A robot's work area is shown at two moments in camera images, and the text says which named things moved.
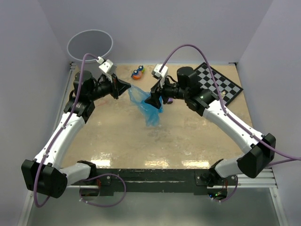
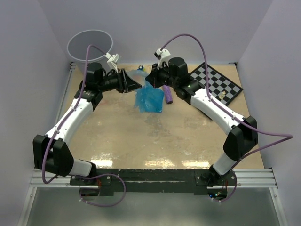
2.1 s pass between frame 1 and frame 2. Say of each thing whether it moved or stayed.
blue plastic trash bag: moved
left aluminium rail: stayed
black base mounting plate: stayed
